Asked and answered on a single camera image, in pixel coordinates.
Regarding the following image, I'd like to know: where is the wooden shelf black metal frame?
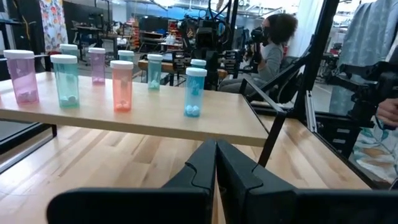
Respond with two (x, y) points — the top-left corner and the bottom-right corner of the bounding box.
(0, 70), (287, 175)

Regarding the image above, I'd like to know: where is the black camera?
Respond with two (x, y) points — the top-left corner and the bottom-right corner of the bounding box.
(247, 26), (268, 65)

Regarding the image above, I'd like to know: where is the black handheld camera rig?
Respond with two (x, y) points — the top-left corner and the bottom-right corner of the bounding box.
(326, 60), (398, 128)

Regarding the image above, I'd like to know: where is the pink plastic block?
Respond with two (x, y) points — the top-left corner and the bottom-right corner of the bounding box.
(109, 60), (134, 113)

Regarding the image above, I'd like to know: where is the black shelving unit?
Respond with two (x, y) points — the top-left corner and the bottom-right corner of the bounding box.
(0, 0), (52, 73)

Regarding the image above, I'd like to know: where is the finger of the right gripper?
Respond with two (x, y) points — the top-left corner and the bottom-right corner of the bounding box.
(205, 51), (213, 91)
(211, 51), (220, 91)

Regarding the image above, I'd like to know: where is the silver aluminium bar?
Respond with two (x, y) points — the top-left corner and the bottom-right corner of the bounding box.
(303, 90), (318, 134)

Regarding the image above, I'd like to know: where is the white floral cloth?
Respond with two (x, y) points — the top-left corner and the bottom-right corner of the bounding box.
(39, 0), (68, 52)

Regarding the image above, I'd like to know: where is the black background workbench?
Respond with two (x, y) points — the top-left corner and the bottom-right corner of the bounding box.
(71, 24), (131, 60)

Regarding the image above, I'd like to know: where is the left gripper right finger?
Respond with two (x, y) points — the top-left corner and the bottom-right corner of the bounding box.
(216, 139), (398, 224)

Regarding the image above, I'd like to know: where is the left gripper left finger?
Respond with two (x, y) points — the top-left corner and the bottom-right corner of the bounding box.
(46, 139), (217, 224)

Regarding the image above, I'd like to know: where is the person's hand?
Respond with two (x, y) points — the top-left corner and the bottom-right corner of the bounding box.
(376, 98), (398, 128)

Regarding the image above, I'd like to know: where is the teal plastic block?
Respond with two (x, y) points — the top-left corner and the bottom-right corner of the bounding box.
(50, 54), (80, 109)

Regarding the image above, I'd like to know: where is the black office chair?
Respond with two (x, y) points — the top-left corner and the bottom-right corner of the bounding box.
(242, 55), (305, 104)

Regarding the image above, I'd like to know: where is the black aluminium rig frame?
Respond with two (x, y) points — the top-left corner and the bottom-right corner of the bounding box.
(242, 0), (398, 190)

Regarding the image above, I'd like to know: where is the blue grey hanging cloth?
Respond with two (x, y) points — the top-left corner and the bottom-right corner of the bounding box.
(328, 0), (398, 118)

